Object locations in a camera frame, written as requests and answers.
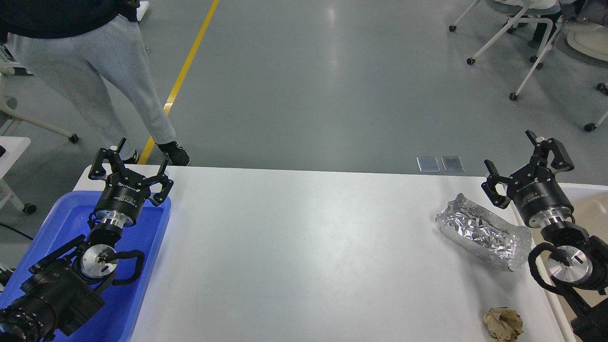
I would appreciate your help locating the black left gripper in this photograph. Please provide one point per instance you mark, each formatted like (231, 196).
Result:
(121, 198)

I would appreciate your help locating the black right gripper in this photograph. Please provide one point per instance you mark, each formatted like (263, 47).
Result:
(540, 195)

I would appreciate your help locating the aluminium foil container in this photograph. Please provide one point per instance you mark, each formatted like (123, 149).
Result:
(484, 234)

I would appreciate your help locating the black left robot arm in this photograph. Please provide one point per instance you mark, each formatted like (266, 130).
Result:
(65, 287)

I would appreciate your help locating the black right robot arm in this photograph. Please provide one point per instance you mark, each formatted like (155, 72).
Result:
(495, 188)

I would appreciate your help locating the beige plastic bin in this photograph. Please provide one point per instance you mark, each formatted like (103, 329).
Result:
(587, 209)

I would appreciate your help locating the metal floor plate right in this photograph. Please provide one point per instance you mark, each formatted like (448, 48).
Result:
(453, 164)

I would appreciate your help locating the metal floor plate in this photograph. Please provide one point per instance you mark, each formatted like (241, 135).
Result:
(453, 164)
(428, 164)

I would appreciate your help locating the metal floor plate left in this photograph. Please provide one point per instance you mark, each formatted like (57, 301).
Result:
(428, 164)

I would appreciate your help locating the white side table left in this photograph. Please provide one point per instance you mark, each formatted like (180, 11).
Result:
(14, 148)

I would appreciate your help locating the crumpled brown paper ball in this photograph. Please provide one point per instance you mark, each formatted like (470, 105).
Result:
(504, 324)

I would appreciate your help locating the person in grey trousers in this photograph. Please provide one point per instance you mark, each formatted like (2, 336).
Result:
(75, 46)

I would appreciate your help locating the white rolling chair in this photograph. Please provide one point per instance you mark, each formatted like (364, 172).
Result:
(520, 12)
(582, 37)

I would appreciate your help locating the white foam block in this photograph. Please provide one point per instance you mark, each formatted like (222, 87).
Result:
(142, 9)

